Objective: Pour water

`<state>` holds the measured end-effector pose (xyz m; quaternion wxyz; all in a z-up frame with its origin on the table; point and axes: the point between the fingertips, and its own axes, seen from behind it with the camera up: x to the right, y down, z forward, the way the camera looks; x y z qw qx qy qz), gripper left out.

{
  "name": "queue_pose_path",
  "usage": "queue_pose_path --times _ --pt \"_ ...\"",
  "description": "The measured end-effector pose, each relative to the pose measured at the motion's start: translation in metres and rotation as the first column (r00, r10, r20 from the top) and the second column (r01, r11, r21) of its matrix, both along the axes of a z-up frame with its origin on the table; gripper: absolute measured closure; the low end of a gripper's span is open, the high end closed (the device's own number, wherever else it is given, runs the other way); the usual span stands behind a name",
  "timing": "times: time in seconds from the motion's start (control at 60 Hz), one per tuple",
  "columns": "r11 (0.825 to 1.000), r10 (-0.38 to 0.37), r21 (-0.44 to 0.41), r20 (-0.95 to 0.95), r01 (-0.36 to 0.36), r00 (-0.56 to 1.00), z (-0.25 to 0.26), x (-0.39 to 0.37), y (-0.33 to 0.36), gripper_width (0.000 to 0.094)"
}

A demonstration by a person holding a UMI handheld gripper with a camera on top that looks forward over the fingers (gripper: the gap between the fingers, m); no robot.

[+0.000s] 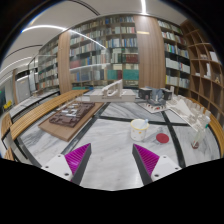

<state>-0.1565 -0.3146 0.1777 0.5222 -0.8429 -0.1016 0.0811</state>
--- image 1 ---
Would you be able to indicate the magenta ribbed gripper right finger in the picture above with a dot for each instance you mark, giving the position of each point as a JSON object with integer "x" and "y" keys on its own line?
{"x": 151, "y": 166}

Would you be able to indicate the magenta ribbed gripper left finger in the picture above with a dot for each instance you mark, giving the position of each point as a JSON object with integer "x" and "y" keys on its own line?
{"x": 71, "y": 166}

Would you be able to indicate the clear plastic water bottle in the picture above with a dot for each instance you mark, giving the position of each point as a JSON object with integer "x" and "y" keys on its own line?
{"x": 200, "y": 133}

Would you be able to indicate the red round coaster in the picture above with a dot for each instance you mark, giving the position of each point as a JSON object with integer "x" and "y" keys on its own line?
{"x": 162, "y": 138}

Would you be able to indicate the white dotted paper cup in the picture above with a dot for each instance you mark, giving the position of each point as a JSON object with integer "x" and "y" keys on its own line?
{"x": 138, "y": 129}

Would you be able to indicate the brown architectural model on board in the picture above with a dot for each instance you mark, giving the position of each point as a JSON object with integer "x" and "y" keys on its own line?
{"x": 68, "y": 121}

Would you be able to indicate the white terrain architectural model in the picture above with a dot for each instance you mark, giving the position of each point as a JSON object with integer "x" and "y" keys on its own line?
{"x": 195, "y": 115}

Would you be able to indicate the white building model centre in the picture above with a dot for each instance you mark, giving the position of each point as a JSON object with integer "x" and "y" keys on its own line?
{"x": 113, "y": 92}

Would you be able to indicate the wooden slatted bench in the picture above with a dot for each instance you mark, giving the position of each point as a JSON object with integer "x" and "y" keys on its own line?
{"x": 32, "y": 116}

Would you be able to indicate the wooden cubby shelf right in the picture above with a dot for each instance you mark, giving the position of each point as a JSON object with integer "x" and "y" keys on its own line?
{"x": 206, "y": 71}

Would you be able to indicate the tall bookshelf wall with books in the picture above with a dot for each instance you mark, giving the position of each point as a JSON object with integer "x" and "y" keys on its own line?
{"x": 141, "y": 51}

